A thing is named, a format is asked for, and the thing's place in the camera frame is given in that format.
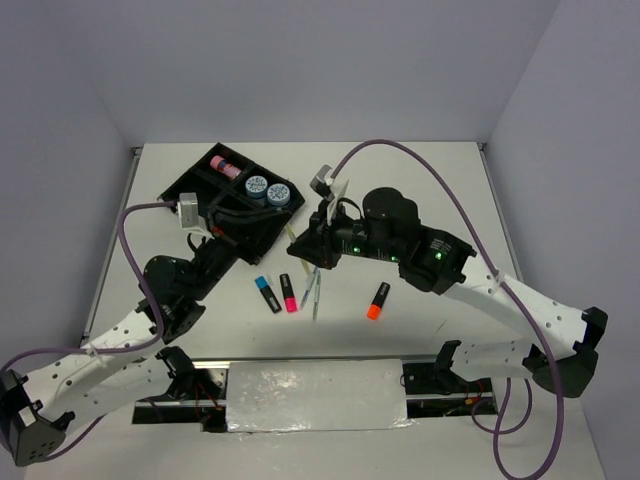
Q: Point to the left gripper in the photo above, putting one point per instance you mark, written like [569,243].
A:
[252,235]

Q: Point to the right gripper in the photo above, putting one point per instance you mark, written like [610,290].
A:
[310,243]

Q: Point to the yellow pen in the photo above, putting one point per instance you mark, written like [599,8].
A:
[292,238]

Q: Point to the blue white pen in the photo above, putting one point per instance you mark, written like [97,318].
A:
[309,288]

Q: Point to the green white pen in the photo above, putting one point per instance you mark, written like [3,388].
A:
[317,296]

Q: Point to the blue tape roll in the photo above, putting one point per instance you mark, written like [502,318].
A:
[256,187]
[278,195]

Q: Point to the pink cap glue bottle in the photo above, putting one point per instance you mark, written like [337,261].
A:
[223,166]

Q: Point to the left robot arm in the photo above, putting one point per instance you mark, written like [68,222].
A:
[47,393]

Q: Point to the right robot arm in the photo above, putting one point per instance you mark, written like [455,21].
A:
[557,344]

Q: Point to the black compartment tray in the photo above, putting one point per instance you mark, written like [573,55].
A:
[213,189]

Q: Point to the blue highlighter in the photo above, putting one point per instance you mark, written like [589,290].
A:
[268,295]

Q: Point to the pink highlighter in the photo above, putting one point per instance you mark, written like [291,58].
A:
[288,293]

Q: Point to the orange highlighter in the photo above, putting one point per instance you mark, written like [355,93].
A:
[378,301]

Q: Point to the silver foil panel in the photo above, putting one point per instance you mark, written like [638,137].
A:
[300,396]

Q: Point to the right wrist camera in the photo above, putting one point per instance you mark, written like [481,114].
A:
[329,189]

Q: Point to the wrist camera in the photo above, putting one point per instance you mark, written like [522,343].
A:
[188,213]
[329,189]

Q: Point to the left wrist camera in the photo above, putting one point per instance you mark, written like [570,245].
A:
[188,213]

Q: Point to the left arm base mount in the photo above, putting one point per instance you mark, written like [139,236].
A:
[196,394]

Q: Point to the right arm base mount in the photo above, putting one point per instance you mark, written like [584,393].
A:
[429,397]

